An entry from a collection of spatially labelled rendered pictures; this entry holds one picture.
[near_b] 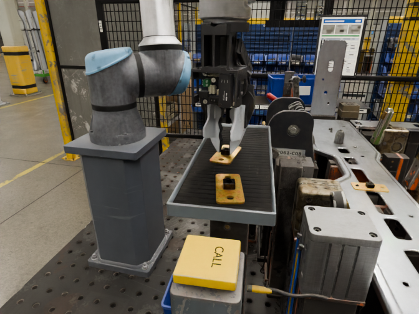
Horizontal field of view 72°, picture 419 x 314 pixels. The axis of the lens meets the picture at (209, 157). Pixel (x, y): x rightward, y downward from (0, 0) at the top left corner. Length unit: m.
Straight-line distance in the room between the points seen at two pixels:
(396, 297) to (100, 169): 0.68
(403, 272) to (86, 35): 3.08
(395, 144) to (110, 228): 1.03
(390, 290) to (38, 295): 0.85
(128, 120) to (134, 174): 0.14
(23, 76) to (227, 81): 7.84
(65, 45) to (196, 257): 3.22
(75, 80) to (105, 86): 2.66
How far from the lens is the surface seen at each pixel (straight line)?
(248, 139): 0.62
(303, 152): 0.79
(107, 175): 0.81
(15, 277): 2.24
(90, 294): 0.95
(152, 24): 0.81
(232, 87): 0.43
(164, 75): 0.78
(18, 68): 8.17
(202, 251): 0.31
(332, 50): 1.48
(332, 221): 0.48
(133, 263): 0.95
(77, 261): 1.06
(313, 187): 0.63
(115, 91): 0.77
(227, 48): 0.43
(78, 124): 3.56
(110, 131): 0.78
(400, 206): 0.81
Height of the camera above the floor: 1.37
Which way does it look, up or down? 23 degrees down
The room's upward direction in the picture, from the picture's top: straight up
